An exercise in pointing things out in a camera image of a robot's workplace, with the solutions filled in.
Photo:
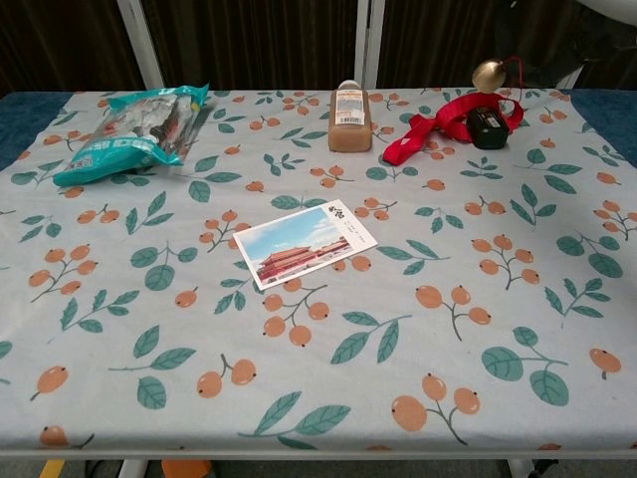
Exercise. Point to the brown drink bottle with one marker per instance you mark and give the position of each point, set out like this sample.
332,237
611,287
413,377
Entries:
350,127

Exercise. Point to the dark brown curtain panel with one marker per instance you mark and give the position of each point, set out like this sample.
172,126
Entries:
438,40
60,45
254,45

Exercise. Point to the orange object under table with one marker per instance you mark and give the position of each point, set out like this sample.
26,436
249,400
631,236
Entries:
186,469

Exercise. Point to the white frame post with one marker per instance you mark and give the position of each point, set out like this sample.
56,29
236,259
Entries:
142,45
369,45
572,77

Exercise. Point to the white table leg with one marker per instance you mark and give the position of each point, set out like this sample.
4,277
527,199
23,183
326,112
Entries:
133,469
520,469

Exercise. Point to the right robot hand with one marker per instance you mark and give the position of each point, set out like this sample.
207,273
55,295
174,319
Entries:
572,45

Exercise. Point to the black box device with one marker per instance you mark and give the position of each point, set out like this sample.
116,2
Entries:
488,130

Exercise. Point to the floral print tablecloth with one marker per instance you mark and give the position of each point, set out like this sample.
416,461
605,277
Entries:
318,348

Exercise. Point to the teal snack bag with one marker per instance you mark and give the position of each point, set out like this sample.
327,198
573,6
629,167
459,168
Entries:
124,134

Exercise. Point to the palace photo postcard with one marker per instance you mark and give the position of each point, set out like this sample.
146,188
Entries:
303,246

